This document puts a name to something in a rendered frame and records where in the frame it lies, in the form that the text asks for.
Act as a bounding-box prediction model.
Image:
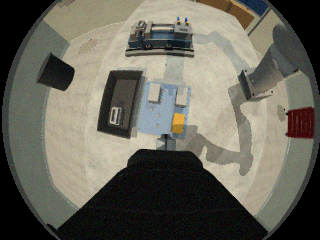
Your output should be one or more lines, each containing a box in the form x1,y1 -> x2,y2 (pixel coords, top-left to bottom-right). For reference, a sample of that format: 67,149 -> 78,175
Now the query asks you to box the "yellow brass block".
171,113 -> 185,134

